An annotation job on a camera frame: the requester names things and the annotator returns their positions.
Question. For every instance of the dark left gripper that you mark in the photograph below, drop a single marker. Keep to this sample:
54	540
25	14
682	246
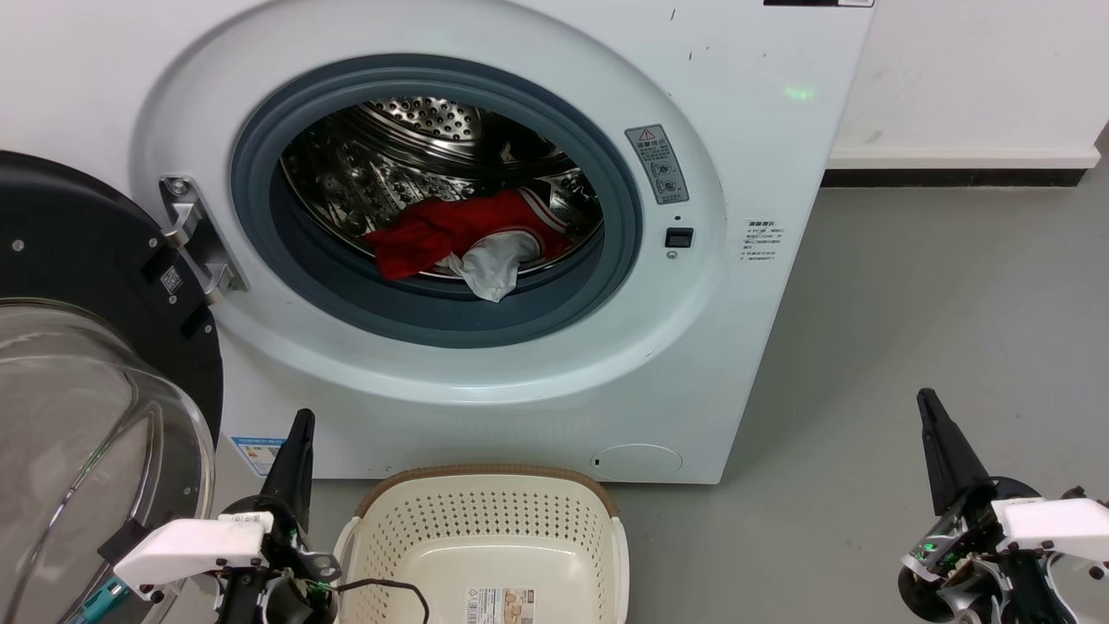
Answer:
290	542

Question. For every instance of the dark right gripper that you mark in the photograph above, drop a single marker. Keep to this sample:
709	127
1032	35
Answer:
966	529

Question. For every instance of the red garment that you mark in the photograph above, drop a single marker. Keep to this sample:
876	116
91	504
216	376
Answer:
424	234

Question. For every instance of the white grey garment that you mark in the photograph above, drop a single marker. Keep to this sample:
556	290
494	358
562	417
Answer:
494	269

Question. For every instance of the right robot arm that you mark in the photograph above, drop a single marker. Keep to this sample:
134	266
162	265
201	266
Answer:
1031	598

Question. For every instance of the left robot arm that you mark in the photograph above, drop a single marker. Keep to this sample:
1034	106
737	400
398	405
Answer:
277	607

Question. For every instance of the cream plastic laundry basket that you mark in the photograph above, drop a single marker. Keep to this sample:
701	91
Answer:
485	520

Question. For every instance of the printed product label sticker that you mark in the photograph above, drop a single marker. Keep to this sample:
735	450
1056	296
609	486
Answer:
500	607

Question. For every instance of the stainless steel washing machine drum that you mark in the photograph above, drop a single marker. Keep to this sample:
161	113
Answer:
372	182

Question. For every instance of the black glass washer door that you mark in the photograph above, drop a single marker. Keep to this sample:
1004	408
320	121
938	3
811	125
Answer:
78	243

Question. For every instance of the black object with white label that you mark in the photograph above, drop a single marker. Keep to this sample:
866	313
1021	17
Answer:
819	3

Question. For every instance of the blue energy label sticker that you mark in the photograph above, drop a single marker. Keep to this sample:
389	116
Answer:
258	455

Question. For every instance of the grey rubber door gasket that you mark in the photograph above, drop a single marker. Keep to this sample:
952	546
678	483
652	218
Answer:
433	316

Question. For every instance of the white front-load washing machine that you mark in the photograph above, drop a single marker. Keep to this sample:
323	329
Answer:
762	347

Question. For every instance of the small QR code sticker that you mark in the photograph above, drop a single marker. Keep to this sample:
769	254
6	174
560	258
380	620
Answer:
171	280

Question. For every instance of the teal connector plug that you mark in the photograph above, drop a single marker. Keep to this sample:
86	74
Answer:
100	600

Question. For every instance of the metal door hinge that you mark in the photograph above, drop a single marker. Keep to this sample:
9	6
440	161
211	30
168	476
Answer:
195	238

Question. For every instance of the small printed text sticker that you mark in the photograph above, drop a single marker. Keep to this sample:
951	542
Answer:
762	241

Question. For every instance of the white and black baseboard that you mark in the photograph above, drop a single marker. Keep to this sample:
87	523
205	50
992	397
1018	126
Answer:
953	165

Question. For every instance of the round white filter cover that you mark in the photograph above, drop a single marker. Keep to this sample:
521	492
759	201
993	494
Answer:
637	461

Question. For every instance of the black door latch socket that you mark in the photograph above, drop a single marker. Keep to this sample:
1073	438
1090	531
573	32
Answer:
679	237

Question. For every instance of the grey warning label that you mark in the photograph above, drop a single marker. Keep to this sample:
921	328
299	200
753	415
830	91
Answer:
657	165

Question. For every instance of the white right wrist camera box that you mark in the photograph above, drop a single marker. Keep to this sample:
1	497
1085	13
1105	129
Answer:
1053	524

